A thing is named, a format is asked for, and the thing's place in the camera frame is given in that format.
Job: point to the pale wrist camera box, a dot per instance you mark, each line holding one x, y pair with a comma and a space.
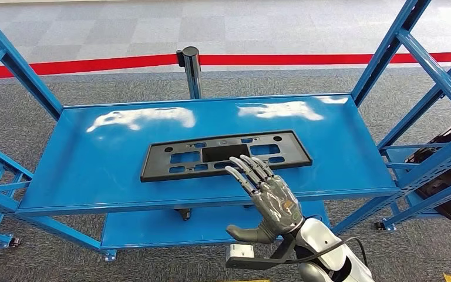
242, 251

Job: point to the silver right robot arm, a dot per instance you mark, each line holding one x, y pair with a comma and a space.
319, 237

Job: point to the chrome stanchion post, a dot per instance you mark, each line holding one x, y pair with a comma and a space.
192, 74

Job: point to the red barrier belt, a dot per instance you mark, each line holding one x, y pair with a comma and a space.
93, 66
326, 59

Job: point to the black ribbed plastic panel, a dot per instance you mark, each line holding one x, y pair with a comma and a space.
449, 177

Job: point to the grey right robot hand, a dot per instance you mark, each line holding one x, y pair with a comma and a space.
276, 202

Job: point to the black curved plastic part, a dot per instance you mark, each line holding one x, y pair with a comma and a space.
184, 214

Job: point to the black rectangular plastic plate part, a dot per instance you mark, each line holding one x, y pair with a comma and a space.
155, 163

